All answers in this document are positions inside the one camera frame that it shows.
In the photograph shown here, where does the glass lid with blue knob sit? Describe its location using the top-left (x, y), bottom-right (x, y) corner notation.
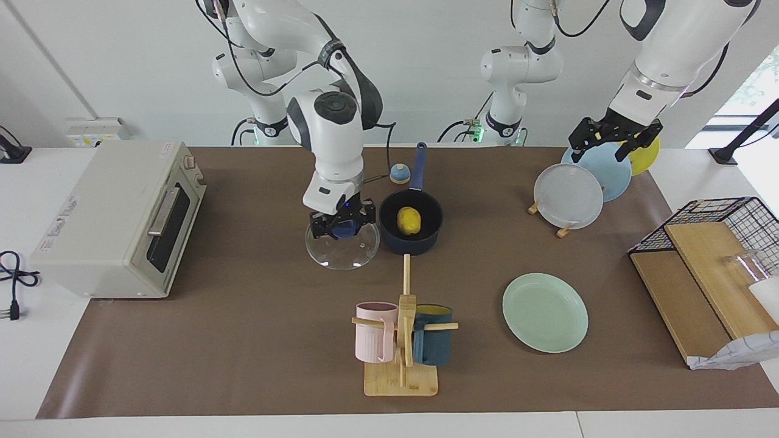
top-left (305, 216), bottom-right (380, 271)

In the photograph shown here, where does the yellow lemon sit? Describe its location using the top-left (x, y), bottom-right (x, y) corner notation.
top-left (397, 207), bottom-right (422, 236)

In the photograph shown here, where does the yellow plate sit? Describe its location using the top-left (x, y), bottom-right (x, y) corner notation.
top-left (618, 135), bottom-right (660, 176)

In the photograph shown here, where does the light blue plate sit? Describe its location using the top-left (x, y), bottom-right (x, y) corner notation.
top-left (561, 141), bottom-right (632, 203)

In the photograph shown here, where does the pale grey plate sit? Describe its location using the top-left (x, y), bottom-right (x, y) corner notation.
top-left (534, 163), bottom-right (604, 230)

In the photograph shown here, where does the wooden plate rack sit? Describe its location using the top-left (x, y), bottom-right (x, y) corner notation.
top-left (528, 198), bottom-right (579, 238)

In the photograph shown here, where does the mint green plate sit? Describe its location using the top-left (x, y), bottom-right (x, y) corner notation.
top-left (502, 273), bottom-right (589, 353)

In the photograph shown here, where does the dark blue saucepan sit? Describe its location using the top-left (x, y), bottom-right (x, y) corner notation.
top-left (379, 142), bottom-right (444, 255)

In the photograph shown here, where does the brown table mat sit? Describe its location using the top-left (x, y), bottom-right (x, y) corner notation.
top-left (37, 146), bottom-right (779, 419)

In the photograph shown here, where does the pink ribbed mug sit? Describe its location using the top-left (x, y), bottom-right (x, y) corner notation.
top-left (355, 302), bottom-right (399, 364)

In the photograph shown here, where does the black clamp stand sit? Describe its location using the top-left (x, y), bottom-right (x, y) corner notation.
top-left (708, 99), bottom-right (779, 165)

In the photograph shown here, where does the dark teal mug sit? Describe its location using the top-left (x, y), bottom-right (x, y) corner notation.
top-left (413, 304), bottom-right (454, 366)

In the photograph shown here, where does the large light wooden board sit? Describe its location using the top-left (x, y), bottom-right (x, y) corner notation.
top-left (663, 221), bottom-right (779, 340)

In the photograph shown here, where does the wooden mug stand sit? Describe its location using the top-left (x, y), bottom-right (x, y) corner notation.
top-left (352, 254), bottom-right (459, 397)

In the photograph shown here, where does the darker wooden board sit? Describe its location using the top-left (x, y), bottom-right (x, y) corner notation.
top-left (631, 251), bottom-right (734, 366)

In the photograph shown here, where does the clear glass cup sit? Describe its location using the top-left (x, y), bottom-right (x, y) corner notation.
top-left (724, 249), bottom-right (774, 287)

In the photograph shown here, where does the white cup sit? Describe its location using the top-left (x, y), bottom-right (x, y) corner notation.
top-left (749, 277), bottom-right (779, 323)

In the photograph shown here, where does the cream toaster oven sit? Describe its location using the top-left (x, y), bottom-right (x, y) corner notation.
top-left (29, 141), bottom-right (208, 299)

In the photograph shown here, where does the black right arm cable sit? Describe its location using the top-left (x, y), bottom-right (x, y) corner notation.
top-left (196, 0), bottom-right (397, 183)

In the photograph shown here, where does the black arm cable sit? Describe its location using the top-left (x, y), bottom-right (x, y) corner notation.
top-left (196, 0), bottom-right (397, 183)
top-left (551, 0), bottom-right (612, 38)

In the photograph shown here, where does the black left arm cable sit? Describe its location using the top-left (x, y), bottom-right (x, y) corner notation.
top-left (551, 0), bottom-right (612, 38)

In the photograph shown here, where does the black left base cable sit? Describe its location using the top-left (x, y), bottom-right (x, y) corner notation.
top-left (438, 91), bottom-right (494, 144)

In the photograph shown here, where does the black base cable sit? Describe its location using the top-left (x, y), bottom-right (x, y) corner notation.
top-left (438, 91), bottom-right (494, 144)
top-left (231, 117), bottom-right (256, 147)

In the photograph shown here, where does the black right base cable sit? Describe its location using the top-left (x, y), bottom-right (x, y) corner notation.
top-left (231, 117), bottom-right (256, 147)

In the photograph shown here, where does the black wire basket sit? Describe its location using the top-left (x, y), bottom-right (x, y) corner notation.
top-left (628, 196), bottom-right (779, 280)

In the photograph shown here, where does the white wall socket box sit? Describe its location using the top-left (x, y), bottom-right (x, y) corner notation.
top-left (66, 117), bottom-right (131, 147)

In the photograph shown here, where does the black power cable with plug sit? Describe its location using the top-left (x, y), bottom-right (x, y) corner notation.
top-left (0, 251), bottom-right (42, 321)

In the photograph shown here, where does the black desk mount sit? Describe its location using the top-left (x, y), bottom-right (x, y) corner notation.
top-left (0, 126), bottom-right (32, 164)

